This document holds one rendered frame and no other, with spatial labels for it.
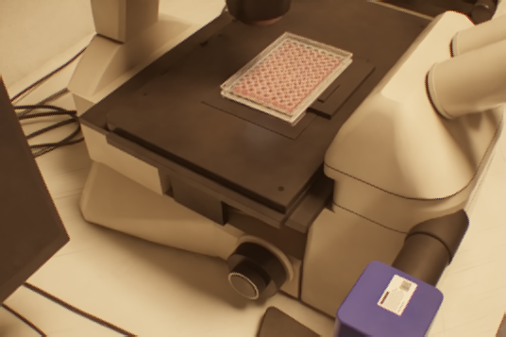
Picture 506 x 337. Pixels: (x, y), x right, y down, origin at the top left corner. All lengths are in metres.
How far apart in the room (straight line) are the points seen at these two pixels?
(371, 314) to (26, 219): 0.27
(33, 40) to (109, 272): 0.52
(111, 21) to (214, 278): 0.32
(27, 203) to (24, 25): 0.63
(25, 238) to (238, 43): 0.34
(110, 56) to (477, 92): 0.42
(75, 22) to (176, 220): 0.57
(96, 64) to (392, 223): 0.39
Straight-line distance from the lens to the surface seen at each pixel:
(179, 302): 0.66
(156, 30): 0.72
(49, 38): 1.10
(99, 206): 0.73
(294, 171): 0.50
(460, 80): 0.44
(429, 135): 0.44
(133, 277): 0.69
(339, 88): 0.58
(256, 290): 0.60
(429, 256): 0.45
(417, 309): 0.41
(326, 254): 0.56
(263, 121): 0.55
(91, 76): 0.68
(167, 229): 0.68
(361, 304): 0.41
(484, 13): 1.02
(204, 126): 0.55
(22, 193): 0.46
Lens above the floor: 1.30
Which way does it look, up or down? 44 degrees down
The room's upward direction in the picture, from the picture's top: 2 degrees counter-clockwise
